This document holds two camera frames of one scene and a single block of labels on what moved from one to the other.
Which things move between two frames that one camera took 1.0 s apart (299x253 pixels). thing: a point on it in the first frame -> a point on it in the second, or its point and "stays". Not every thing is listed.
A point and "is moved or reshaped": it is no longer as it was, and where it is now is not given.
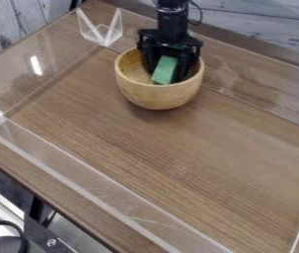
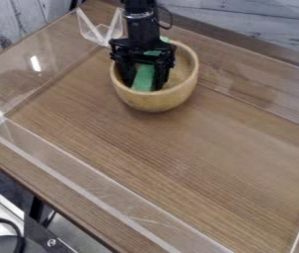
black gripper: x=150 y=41 -> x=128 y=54
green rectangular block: x=166 y=65 is moved or reshaped
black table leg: x=36 y=209 stays
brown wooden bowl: x=146 y=93 is moved or reshaped
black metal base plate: x=40 y=235 stays
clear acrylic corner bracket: x=100 y=35 stays
